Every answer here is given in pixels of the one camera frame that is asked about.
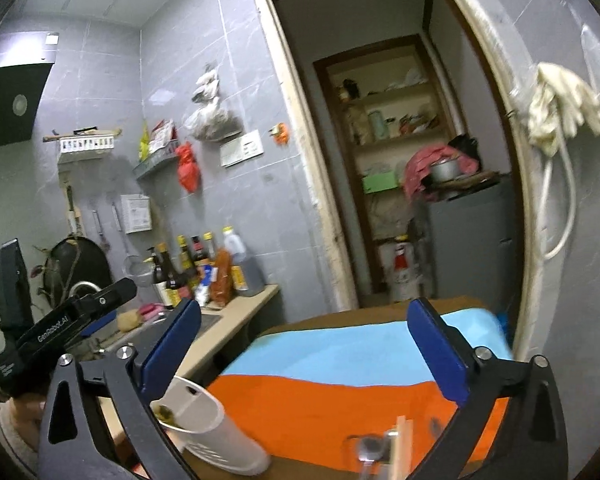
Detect white wall socket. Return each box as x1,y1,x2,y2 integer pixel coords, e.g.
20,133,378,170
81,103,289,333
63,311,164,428
220,130,264,168

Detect white hose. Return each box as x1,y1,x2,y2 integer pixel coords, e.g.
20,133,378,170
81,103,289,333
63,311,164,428
536,123,579,261

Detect grey cabinet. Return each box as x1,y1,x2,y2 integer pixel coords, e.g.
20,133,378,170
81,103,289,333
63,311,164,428
414,176,518,313

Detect white wall rack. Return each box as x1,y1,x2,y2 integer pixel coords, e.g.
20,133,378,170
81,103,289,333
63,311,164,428
42,128,122,155

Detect green box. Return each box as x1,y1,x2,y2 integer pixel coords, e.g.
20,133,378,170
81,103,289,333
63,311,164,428
362,171,399,194

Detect orange spice bag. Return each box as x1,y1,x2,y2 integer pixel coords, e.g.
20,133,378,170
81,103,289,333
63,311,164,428
210,247,233,308

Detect orange wall hook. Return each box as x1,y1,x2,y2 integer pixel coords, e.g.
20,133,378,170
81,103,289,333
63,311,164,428
268,122,290,146

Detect yellow sponge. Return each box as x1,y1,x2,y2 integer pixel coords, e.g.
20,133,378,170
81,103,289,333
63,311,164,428
117,310,144,333

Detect wooden chopstick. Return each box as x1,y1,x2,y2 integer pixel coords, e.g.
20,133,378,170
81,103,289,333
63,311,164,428
390,416,413,480

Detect orange cloth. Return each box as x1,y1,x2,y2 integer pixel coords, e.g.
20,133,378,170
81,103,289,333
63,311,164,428
206,374,512,474

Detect red cloth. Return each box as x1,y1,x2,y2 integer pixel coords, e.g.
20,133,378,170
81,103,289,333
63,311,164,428
403,143,479,200

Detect black wok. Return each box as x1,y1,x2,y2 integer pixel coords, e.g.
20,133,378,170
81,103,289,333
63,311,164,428
38,236,114,308

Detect black range hood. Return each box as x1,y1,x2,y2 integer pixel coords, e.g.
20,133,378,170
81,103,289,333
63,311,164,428
0,32,59,147

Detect person's left hand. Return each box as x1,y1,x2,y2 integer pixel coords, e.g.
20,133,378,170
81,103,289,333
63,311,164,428
6,394,46,451

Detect grey wall shelf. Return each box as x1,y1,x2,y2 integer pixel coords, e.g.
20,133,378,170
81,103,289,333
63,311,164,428
133,145,178,180

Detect dark soy sauce bottle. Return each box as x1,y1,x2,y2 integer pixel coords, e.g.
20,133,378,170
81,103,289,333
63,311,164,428
157,243,190,307

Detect white rubber gloves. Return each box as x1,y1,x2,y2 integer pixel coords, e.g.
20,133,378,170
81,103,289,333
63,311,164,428
528,62,600,157

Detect clear bag of dried goods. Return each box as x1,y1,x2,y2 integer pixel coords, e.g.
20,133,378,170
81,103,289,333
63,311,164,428
182,63,242,143

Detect metal strainer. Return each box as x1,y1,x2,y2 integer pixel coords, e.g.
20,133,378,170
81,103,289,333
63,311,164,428
111,203,152,287

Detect white paper box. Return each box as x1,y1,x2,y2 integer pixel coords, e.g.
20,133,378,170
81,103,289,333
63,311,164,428
120,194,152,234

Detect metal spoon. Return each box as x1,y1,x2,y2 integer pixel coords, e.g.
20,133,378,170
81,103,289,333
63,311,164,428
350,430,396,480

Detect red plastic bag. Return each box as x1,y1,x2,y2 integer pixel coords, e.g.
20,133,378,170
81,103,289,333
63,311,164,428
175,142,200,193

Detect large oil jug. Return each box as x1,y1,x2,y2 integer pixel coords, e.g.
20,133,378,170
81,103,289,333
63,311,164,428
223,226,265,297

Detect light blue cloth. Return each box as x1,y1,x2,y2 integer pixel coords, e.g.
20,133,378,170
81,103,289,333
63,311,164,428
221,308,514,389

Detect white plastic utensil holder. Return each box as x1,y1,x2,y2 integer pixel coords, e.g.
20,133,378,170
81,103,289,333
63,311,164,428
150,376,271,477

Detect white bottle red label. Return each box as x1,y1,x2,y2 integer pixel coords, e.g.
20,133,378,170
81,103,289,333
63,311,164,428
391,235,419,302

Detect metal pot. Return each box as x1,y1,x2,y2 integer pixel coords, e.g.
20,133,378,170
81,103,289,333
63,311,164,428
429,158,463,183

